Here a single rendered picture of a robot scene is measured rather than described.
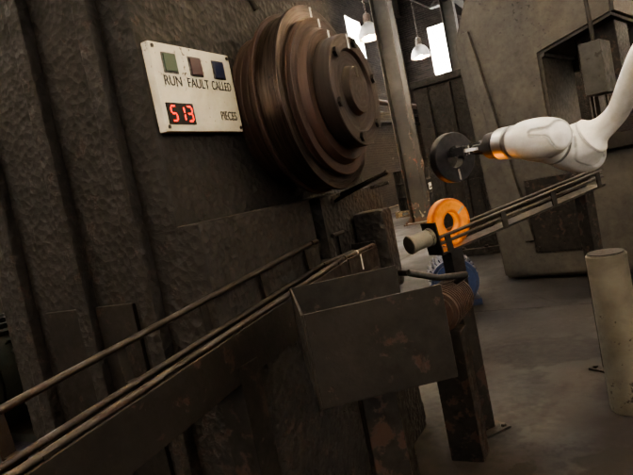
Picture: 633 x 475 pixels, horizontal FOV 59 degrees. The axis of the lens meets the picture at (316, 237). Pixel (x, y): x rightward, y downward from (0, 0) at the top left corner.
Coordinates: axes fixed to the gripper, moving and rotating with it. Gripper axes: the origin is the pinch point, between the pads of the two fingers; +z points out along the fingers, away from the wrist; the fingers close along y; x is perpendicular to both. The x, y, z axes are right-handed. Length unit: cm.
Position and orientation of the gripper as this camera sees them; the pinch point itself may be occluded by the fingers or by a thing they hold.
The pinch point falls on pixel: (451, 152)
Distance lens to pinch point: 182.5
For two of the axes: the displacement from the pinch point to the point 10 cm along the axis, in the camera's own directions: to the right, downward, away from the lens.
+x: -1.8, -9.8, -1.2
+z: -4.5, -0.3, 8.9
